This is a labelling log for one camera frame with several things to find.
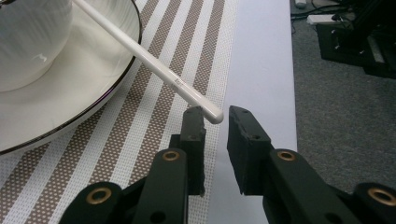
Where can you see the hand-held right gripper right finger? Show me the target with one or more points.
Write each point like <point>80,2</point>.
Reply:
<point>249,155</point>

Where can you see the white power strip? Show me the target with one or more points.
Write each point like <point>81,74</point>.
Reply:
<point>322,19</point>

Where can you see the white bowl with black rim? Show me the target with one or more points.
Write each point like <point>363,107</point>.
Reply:
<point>28,37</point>

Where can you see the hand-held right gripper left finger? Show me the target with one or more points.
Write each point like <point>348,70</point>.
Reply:
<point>194,149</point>

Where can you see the black stand with base plate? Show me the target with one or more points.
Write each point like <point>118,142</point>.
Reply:
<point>342,46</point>

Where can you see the white plate with black rim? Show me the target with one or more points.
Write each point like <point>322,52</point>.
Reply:
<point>71,87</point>

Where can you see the brown striped placemat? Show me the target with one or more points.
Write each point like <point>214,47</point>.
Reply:
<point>149,102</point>

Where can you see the light grey table sheet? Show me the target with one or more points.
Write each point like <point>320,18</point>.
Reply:
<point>261,62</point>

